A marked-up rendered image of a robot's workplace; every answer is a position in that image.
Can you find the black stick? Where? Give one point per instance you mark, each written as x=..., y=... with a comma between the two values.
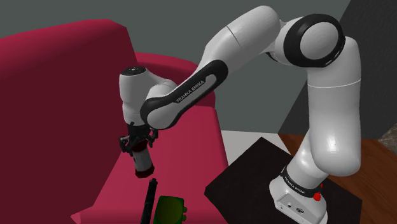
x=149, y=198

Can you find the green box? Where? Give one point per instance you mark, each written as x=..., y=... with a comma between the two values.
x=169, y=211

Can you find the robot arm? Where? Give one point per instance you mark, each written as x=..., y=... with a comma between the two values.
x=335, y=118

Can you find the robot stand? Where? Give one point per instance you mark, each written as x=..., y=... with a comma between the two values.
x=248, y=189

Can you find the red sofa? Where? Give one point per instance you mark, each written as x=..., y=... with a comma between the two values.
x=62, y=108

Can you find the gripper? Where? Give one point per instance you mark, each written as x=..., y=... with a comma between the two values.
x=138, y=134

